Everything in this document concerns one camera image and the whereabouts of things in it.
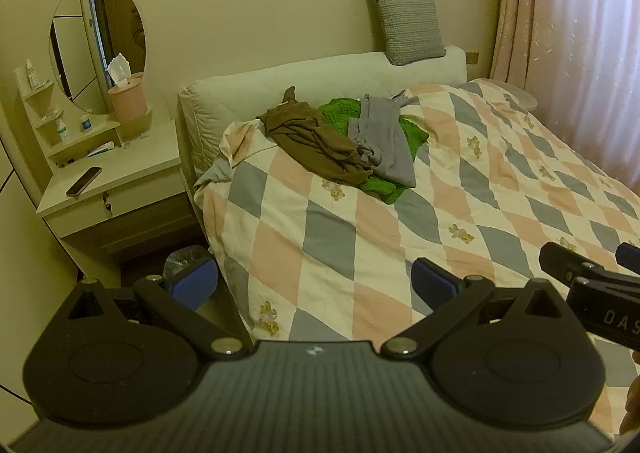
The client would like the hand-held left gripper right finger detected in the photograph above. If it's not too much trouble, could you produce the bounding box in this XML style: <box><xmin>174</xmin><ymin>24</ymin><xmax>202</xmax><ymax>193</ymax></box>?
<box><xmin>379</xmin><ymin>257</ymin><xmax>567</xmax><ymax>361</ymax></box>

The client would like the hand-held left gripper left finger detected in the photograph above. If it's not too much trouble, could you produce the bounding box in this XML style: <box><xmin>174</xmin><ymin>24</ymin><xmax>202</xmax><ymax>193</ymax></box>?
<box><xmin>62</xmin><ymin>257</ymin><xmax>253</xmax><ymax>361</ymax></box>

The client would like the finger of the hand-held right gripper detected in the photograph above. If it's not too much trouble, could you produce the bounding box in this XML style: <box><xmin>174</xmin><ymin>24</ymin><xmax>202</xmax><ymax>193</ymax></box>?
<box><xmin>539</xmin><ymin>242</ymin><xmax>640</xmax><ymax>290</ymax></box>
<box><xmin>616</xmin><ymin>242</ymin><xmax>640</xmax><ymax>277</ymax></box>

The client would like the brown garment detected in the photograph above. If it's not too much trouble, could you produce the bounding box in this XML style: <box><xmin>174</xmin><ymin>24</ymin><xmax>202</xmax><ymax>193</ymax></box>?
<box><xmin>256</xmin><ymin>87</ymin><xmax>374</xmax><ymax>186</ymax></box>

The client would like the person's right hand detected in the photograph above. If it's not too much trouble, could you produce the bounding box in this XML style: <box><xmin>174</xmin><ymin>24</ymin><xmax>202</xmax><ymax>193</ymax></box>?
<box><xmin>619</xmin><ymin>350</ymin><xmax>640</xmax><ymax>436</ymax></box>

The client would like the trash bin with plastic bag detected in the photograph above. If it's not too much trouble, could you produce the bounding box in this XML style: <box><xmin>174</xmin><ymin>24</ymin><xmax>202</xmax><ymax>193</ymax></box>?
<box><xmin>164</xmin><ymin>245</ymin><xmax>212</xmax><ymax>285</ymax></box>

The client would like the checkered teddy bear quilt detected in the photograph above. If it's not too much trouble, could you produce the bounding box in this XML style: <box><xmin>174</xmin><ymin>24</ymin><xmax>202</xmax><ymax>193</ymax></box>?
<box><xmin>194</xmin><ymin>79</ymin><xmax>640</xmax><ymax>434</ymax></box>

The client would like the white vanity table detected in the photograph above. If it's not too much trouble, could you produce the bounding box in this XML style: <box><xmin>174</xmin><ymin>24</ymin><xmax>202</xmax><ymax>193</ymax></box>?
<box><xmin>14</xmin><ymin>65</ymin><xmax>198</xmax><ymax>260</ymax></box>

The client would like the black smartphone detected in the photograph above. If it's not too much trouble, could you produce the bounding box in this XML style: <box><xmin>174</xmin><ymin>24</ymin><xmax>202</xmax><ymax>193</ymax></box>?
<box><xmin>66</xmin><ymin>166</ymin><xmax>104</xmax><ymax>198</ymax></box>

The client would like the grey garment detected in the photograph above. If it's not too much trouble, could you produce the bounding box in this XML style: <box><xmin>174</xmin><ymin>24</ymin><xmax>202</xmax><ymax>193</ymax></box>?
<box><xmin>347</xmin><ymin>90</ymin><xmax>419</xmax><ymax>188</ymax></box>

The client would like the white round side table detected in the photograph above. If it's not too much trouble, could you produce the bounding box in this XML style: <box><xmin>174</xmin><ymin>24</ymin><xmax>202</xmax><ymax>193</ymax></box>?
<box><xmin>492</xmin><ymin>79</ymin><xmax>539</xmax><ymax>112</ymax></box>

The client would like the green garment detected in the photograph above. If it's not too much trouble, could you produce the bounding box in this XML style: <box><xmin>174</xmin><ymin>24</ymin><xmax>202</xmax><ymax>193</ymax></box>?
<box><xmin>318</xmin><ymin>97</ymin><xmax>431</xmax><ymax>206</ymax></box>

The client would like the pink round tissue holder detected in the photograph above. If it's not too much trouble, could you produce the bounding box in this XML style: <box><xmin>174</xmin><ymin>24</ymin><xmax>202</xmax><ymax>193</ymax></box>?
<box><xmin>108</xmin><ymin>73</ymin><xmax>150</xmax><ymax>123</ymax></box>

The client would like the white padded headboard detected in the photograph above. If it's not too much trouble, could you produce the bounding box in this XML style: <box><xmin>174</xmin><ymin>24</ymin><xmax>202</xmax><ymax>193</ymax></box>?
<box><xmin>178</xmin><ymin>44</ymin><xmax>468</xmax><ymax>180</ymax></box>

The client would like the white tissue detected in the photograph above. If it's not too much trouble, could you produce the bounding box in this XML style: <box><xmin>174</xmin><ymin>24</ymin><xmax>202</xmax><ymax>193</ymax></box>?
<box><xmin>106</xmin><ymin>54</ymin><xmax>133</xmax><ymax>86</ymax></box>

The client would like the grey striped pillow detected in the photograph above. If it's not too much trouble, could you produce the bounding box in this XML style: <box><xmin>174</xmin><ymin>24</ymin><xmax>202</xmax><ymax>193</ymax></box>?
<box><xmin>368</xmin><ymin>0</ymin><xmax>447</xmax><ymax>66</ymax></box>

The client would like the oval mirror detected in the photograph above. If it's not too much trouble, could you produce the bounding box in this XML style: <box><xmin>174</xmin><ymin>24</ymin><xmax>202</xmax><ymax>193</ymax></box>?
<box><xmin>48</xmin><ymin>0</ymin><xmax>148</xmax><ymax>115</ymax></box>

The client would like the pink curtain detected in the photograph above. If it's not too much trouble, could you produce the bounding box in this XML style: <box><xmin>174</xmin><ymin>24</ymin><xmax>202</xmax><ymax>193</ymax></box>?
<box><xmin>489</xmin><ymin>0</ymin><xmax>558</xmax><ymax>86</ymax></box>

